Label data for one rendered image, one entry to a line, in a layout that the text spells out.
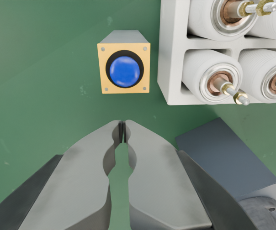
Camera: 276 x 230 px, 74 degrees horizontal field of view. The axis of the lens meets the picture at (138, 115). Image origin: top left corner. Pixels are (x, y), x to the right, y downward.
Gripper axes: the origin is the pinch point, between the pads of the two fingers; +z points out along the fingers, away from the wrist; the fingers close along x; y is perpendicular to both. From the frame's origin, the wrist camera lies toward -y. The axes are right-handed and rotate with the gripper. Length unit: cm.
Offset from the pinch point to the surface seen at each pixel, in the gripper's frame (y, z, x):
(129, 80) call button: 1.0, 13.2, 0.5
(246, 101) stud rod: 4.0, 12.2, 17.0
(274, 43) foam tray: -1.8, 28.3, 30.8
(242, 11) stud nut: -7.2, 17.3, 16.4
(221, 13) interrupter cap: -7.1, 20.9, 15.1
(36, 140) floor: 33, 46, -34
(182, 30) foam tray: -4.3, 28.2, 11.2
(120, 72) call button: -0.1, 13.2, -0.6
